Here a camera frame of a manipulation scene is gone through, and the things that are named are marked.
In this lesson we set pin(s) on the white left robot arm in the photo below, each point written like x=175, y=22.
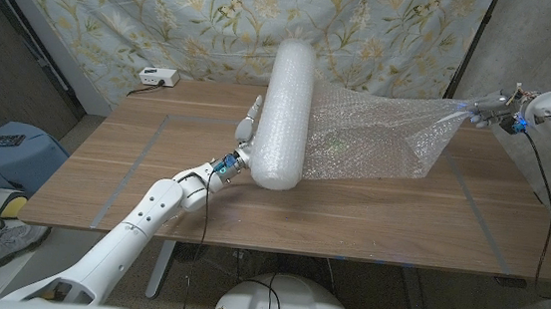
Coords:
x=149, y=223

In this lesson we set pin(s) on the black backdrop stand pole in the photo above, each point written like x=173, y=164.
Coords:
x=470, y=46

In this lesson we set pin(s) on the bubble wrap roll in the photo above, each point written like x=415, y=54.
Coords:
x=283, y=120

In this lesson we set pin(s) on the floral printed backdrop cloth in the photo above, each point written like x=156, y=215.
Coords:
x=416, y=37

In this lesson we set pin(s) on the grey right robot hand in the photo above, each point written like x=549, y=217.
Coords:
x=492, y=111

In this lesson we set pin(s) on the metal table leg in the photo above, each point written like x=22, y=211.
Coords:
x=160, y=269
x=415, y=297

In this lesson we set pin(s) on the grey backdrop frame post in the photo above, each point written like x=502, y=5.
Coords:
x=28, y=9

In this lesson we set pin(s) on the white power strip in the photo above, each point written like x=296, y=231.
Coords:
x=159, y=77

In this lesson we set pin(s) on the yellow green cup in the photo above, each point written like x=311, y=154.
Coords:
x=337, y=144

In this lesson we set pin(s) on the blue grey bin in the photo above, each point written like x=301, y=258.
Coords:
x=10, y=161

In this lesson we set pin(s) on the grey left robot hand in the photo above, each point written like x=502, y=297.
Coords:
x=247, y=127

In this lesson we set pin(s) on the grey sneaker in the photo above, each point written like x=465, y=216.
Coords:
x=2, y=245

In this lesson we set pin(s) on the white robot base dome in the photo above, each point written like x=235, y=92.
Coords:
x=302, y=302

